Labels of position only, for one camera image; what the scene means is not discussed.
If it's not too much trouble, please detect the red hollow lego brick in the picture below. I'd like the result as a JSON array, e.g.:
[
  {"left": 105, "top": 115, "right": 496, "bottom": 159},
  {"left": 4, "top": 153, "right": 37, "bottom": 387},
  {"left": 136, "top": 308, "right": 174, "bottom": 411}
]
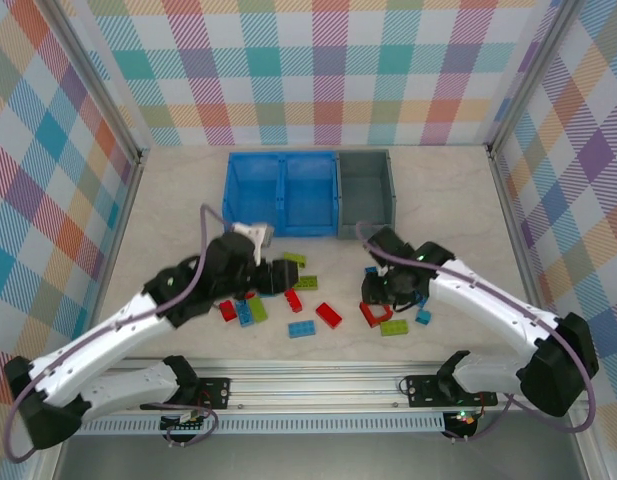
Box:
[{"left": 358, "top": 301, "right": 395, "bottom": 329}]

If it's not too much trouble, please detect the small electronics board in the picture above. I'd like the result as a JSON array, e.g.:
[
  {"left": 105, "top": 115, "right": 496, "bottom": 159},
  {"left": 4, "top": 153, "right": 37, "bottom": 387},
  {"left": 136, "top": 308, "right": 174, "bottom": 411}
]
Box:
[
  {"left": 445, "top": 409, "right": 480, "bottom": 432},
  {"left": 160, "top": 409, "right": 210, "bottom": 434}
]

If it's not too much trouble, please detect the gray plastic bin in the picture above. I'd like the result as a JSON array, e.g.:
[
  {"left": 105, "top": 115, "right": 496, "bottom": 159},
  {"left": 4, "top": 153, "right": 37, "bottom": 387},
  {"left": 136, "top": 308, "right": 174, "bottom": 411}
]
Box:
[{"left": 336, "top": 149, "right": 398, "bottom": 241}]

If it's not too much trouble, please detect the aluminum table side rail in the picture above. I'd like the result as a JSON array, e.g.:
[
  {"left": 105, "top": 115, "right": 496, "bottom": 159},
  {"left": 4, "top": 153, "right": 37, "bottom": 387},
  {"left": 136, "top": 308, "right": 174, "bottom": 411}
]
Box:
[
  {"left": 487, "top": 143, "right": 603, "bottom": 480},
  {"left": 100, "top": 152, "right": 146, "bottom": 286}
]

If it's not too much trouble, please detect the aluminum base rail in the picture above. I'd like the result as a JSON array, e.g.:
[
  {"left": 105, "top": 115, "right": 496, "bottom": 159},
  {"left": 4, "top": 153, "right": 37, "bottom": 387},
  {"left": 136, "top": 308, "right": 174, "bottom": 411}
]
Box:
[{"left": 77, "top": 363, "right": 500, "bottom": 417}]

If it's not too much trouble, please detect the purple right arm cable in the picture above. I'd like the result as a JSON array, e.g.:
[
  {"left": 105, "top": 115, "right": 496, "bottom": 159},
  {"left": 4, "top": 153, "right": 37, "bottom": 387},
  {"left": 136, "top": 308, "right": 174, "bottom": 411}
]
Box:
[{"left": 355, "top": 221, "right": 600, "bottom": 436}]

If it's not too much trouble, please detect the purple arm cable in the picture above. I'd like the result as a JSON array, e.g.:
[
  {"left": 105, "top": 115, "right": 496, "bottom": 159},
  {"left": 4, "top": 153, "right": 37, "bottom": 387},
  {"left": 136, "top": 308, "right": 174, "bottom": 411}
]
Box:
[
  {"left": 355, "top": 221, "right": 600, "bottom": 436},
  {"left": 5, "top": 203, "right": 237, "bottom": 464}
]

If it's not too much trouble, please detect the blue plastic bin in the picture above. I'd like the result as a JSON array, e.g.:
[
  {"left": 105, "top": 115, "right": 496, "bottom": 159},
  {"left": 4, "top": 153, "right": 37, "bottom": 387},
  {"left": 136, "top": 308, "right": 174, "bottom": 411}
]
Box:
[
  {"left": 280, "top": 151, "right": 341, "bottom": 237},
  {"left": 221, "top": 151, "right": 288, "bottom": 237}
]

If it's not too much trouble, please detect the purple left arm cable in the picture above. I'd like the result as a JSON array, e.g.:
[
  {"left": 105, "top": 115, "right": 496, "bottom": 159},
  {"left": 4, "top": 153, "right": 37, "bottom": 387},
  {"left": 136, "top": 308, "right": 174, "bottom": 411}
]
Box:
[{"left": 5, "top": 203, "right": 237, "bottom": 464}]

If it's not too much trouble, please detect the aluminum frame post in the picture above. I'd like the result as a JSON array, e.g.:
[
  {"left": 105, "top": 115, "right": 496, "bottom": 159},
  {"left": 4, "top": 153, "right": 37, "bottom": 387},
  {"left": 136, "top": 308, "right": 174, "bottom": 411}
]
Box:
[
  {"left": 486, "top": 0, "right": 587, "bottom": 152},
  {"left": 51, "top": 0, "right": 146, "bottom": 164}
]

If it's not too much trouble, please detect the slotted gray cable duct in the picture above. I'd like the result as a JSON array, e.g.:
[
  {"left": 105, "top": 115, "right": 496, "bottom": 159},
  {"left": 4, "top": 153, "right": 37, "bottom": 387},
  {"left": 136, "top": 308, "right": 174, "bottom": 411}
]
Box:
[{"left": 77, "top": 417, "right": 448, "bottom": 437}]

